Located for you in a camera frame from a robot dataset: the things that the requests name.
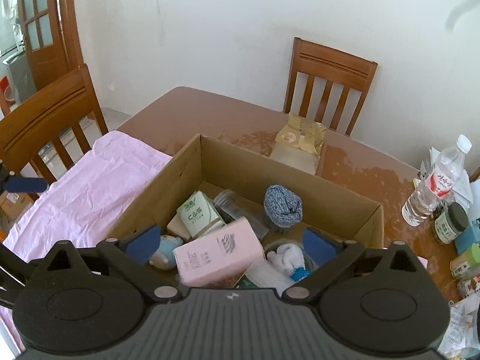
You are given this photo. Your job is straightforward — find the green white tissue pack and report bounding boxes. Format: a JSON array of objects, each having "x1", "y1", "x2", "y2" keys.
[{"x1": 176, "y1": 190, "x2": 226, "y2": 239}]

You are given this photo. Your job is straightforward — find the beige pink box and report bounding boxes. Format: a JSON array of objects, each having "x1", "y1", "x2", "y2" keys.
[{"x1": 166, "y1": 214, "x2": 194, "y2": 241}]

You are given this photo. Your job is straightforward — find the cotton swab container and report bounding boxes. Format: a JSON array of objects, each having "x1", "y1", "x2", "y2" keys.
[{"x1": 236, "y1": 260, "x2": 297, "y2": 289}]

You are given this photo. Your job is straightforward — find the small jar black lid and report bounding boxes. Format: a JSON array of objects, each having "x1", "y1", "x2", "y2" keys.
[{"x1": 433, "y1": 202, "x2": 470, "y2": 245}]

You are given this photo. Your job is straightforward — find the wooden chair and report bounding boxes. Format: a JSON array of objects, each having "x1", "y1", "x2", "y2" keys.
[
  {"x1": 0, "y1": 64, "x2": 109, "y2": 192},
  {"x1": 283, "y1": 37, "x2": 379, "y2": 136}
]

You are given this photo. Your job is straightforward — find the grey appliance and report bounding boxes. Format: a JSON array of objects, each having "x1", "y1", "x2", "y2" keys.
[{"x1": 0, "y1": 45, "x2": 36, "y2": 117}]

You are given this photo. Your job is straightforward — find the beige snack packets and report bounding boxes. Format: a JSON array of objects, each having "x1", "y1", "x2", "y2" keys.
[{"x1": 270, "y1": 112, "x2": 327, "y2": 175}]

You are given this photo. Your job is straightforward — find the small cardboard box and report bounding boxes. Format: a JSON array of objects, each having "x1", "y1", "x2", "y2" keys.
[{"x1": 0, "y1": 193, "x2": 32, "y2": 221}]

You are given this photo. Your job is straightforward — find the small jar green lid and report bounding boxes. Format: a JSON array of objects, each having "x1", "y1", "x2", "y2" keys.
[{"x1": 450, "y1": 243, "x2": 480, "y2": 280}]

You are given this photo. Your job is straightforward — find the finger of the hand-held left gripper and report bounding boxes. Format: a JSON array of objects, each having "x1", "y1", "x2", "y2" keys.
[
  {"x1": 0, "y1": 159, "x2": 49, "y2": 196},
  {"x1": 0, "y1": 244, "x2": 31, "y2": 275}
]

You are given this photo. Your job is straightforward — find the blue knit sock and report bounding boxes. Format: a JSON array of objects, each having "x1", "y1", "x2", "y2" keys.
[{"x1": 263, "y1": 184, "x2": 304, "y2": 229}]

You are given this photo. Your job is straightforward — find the white sock blue stripe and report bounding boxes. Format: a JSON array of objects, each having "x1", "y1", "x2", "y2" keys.
[{"x1": 267, "y1": 243, "x2": 312, "y2": 282}]

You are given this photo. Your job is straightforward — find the blue white round toy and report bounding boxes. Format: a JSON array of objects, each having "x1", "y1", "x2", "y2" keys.
[{"x1": 149, "y1": 234, "x2": 181, "y2": 271}]

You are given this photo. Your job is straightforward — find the pink cloth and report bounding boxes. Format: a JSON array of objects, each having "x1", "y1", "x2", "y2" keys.
[{"x1": 0, "y1": 131, "x2": 177, "y2": 357}]

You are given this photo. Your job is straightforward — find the teal box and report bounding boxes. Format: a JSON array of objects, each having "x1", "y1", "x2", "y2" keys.
[{"x1": 454, "y1": 219, "x2": 480, "y2": 256}]

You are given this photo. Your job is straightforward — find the clear water bottle red label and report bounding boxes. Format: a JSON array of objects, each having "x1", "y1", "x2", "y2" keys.
[{"x1": 402, "y1": 134, "x2": 473, "y2": 227}]

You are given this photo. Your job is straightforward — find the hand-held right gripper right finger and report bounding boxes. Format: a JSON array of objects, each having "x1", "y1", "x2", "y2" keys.
[{"x1": 283, "y1": 228, "x2": 425, "y2": 301}]

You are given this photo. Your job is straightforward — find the white plastic packet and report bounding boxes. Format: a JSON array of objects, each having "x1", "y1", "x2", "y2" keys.
[{"x1": 439, "y1": 296, "x2": 480, "y2": 357}]

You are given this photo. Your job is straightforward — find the wooden glass-pane door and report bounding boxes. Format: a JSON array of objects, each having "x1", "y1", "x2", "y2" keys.
[{"x1": 17, "y1": 0, "x2": 85, "y2": 91}]

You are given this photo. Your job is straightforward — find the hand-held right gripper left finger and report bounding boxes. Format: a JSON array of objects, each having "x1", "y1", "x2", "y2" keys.
[{"x1": 45, "y1": 225, "x2": 181, "y2": 301}]

